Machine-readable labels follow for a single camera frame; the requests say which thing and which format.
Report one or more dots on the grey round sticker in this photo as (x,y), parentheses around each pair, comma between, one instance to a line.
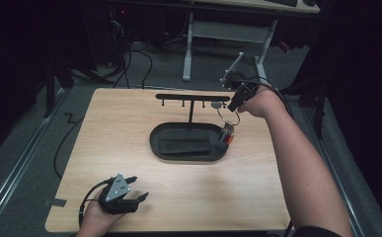
(215,105)

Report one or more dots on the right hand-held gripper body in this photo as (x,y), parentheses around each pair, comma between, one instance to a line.
(241,88)

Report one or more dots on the black computer mouse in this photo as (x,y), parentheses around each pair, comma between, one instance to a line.
(309,2)

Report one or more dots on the grey tape patch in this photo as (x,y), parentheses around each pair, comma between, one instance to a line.
(55,202)

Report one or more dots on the white-framed desk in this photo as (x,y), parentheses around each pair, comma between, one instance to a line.
(228,31)

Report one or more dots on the black keyboard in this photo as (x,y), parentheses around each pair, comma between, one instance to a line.
(283,2)

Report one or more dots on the small red object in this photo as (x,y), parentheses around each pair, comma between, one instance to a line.
(284,47)

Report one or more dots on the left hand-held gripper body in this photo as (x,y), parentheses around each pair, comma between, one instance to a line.
(117,197)

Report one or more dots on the person's right hand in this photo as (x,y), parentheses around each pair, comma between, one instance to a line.
(264,103)

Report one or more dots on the metal floor rail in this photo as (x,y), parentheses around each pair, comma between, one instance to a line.
(17,168)
(340,184)

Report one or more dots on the black metal stand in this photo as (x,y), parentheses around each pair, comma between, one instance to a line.
(317,98)
(52,85)

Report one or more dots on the dark computer tower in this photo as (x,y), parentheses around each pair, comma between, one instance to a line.
(117,33)

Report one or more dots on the black key rack with tray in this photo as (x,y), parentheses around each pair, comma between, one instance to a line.
(189,158)

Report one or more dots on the person's black sleeve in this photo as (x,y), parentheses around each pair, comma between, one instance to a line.
(317,232)

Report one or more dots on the person's left hand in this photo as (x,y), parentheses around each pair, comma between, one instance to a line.
(94,223)

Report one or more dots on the black wallet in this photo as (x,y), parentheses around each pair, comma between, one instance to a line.
(185,143)

